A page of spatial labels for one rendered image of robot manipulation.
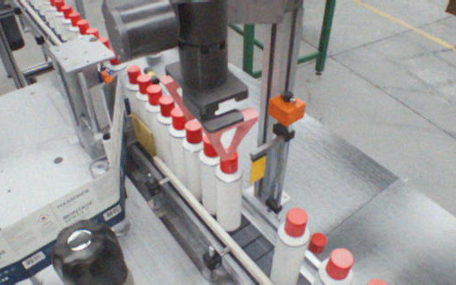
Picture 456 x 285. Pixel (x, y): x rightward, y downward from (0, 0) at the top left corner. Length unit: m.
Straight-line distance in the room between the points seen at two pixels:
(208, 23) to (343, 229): 0.63
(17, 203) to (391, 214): 0.88
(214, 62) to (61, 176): 0.65
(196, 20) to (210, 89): 0.08
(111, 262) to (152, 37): 0.26
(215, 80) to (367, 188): 0.65
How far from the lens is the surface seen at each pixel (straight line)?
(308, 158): 1.04
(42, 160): 1.05
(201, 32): 0.40
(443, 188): 2.36
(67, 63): 0.87
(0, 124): 1.33
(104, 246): 0.46
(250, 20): 0.61
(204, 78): 0.43
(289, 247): 0.61
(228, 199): 0.72
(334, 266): 0.55
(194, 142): 0.73
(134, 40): 0.37
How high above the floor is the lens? 1.55
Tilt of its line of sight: 42 degrees down
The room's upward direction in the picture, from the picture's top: straight up
